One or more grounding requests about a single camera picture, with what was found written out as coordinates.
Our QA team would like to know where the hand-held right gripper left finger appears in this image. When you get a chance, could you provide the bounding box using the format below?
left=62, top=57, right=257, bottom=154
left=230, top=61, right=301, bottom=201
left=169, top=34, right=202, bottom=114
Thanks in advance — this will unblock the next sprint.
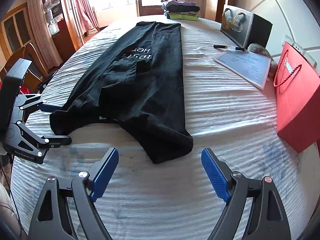
left=28, top=147, right=119, bottom=240

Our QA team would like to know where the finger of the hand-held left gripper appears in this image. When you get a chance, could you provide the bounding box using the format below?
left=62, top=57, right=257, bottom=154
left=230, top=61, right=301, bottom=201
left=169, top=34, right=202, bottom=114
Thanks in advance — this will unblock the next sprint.
left=15, top=121, right=72, bottom=156
left=15, top=94, right=63, bottom=113

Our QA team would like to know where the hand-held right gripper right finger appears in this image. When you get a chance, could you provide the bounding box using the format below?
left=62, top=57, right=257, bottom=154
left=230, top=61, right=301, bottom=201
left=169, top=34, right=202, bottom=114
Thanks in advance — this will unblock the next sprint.
left=201, top=147, right=292, bottom=240

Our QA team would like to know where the black t-shirt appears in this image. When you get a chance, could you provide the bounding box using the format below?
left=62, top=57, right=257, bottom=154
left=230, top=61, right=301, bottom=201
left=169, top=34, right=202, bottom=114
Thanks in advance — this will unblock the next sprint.
left=49, top=21, right=194, bottom=165

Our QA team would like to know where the person's left forearm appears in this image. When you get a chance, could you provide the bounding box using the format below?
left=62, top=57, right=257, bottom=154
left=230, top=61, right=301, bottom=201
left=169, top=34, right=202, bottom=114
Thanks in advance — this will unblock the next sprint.
left=0, top=182, right=25, bottom=240

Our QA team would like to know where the wooden chair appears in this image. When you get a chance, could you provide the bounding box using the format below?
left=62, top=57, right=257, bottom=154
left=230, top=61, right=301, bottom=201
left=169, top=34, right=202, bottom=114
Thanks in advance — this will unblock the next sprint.
left=6, top=42, right=50, bottom=93

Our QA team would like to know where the wooden glass door cabinet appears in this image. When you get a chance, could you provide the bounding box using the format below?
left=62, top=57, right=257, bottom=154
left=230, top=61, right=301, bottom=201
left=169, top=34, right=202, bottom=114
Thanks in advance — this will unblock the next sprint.
left=0, top=2, right=35, bottom=63

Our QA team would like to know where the white blue patterned bedsheet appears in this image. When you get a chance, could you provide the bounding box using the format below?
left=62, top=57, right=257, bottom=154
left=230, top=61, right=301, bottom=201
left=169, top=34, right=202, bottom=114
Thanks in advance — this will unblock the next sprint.
left=10, top=15, right=312, bottom=240

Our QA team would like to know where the red gift bag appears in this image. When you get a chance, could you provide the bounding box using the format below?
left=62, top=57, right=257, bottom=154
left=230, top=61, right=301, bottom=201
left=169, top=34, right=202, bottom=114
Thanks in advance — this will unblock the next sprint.
left=273, top=41, right=320, bottom=153

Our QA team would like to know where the white paper document pad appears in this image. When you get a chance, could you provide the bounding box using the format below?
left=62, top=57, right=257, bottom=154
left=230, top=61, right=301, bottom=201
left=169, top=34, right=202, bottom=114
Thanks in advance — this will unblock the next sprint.
left=212, top=49, right=272, bottom=90

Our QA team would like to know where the black marker pen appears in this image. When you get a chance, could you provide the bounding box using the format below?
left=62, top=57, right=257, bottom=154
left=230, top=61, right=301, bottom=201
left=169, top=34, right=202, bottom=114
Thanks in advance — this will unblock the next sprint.
left=213, top=44, right=246, bottom=51

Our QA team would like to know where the grey furry toy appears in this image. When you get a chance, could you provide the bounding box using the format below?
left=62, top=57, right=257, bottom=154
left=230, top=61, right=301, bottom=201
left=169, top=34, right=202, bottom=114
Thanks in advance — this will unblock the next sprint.
left=247, top=43, right=278, bottom=74

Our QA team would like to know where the blue folded garment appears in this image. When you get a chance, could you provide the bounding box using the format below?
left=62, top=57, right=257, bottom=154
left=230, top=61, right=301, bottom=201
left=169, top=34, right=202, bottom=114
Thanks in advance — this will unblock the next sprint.
left=161, top=4, right=172, bottom=18

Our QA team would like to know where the black gift bag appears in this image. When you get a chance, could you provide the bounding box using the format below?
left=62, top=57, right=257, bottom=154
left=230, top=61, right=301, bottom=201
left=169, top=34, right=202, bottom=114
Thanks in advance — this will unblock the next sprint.
left=220, top=4, right=273, bottom=48

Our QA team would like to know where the green folded garment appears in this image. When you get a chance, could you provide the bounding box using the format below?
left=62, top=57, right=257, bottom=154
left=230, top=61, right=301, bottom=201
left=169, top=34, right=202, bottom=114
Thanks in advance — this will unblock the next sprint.
left=169, top=14, right=199, bottom=20

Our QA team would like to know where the black folded garment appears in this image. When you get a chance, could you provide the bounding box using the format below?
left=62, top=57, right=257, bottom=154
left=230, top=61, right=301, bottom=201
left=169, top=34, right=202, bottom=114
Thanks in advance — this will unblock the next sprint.
left=165, top=0, right=200, bottom=12

